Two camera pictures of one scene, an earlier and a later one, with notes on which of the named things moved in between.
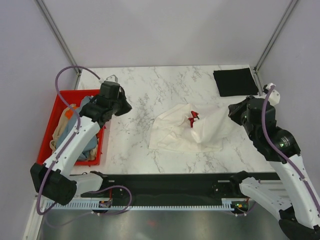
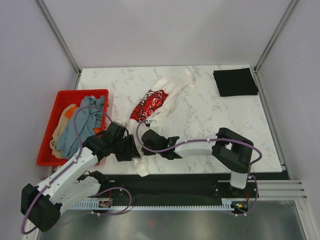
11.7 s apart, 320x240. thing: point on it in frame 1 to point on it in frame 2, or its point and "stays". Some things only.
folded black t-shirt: [235, 82] stays
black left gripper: [127, 107] to [131, 151]
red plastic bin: [72, 97] stays
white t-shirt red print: [191, 127] to [160, 103]
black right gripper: [234, 109] to [148, 153]
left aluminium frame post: [58, 34] stays
